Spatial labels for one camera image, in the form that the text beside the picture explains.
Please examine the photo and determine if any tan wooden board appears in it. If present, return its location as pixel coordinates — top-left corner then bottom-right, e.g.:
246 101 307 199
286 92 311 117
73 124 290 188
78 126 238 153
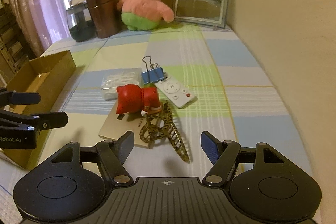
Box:
98 103 153 149

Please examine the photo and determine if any brown cardboard box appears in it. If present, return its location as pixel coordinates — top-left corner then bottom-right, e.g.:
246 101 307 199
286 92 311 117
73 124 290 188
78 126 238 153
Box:
3 51 76 169

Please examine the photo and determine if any dark wooden shelf rack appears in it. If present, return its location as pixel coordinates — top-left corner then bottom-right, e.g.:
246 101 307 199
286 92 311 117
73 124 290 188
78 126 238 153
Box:
0 0 30 74

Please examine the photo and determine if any leopard print hair claw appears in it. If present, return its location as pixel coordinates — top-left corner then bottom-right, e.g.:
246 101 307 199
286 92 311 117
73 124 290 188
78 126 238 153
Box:
139 101 190 163

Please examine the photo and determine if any red cat figurine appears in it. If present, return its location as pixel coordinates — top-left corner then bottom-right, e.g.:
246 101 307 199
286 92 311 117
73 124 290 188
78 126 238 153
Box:
116 84 162 115

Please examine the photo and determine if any white remote control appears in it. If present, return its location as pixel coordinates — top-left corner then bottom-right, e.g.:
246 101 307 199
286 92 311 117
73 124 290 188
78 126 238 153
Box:
155 75 197 109

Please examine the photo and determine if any clear plastic packet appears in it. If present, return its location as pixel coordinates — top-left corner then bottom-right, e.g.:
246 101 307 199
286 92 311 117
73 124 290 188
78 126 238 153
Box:
100 68 143 101

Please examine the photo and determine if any checkered tablecloth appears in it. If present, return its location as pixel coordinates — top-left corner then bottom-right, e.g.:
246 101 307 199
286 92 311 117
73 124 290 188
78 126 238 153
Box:
0 21 321 224

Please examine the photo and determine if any blue binder clip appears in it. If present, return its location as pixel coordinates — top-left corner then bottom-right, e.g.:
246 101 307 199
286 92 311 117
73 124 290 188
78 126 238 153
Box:
141 55 168 85

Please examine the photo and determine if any glass jar dark lid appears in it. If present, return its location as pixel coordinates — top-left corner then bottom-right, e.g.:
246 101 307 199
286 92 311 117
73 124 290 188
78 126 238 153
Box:
66 2 96 42

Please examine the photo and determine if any brown wooden canister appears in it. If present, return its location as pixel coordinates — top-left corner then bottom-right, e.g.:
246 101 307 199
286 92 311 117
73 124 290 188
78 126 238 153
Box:
86 0 120 39

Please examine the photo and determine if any pink starfish plush toy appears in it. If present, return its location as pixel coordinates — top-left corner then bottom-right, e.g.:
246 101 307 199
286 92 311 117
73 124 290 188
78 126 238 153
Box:
116 0 174 31

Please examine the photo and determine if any framed sand picture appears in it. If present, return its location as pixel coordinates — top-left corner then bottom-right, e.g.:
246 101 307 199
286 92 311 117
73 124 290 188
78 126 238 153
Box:
173 0 229 29

